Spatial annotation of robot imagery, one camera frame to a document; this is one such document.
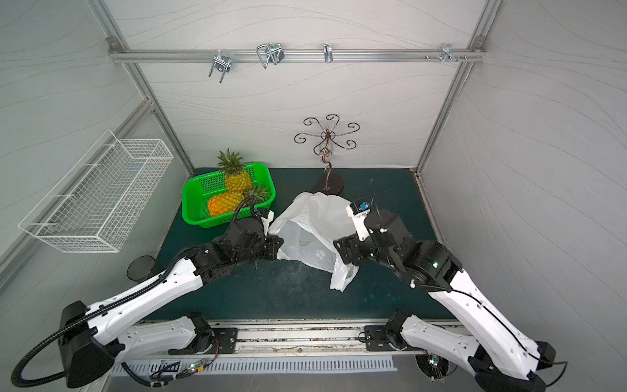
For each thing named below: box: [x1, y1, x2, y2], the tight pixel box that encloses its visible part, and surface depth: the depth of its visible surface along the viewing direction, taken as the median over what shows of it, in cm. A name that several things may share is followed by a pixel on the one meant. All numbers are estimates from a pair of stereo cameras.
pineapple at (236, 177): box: [217, 147, 254, 192], surface depth 100 cm
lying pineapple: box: [207, 185, 271, 217], surface depth 98 cm
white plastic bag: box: [268, 191, 360, 293], surface depth 87 cm
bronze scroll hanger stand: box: [293, 113, 361, 196], surface depth 96 cm
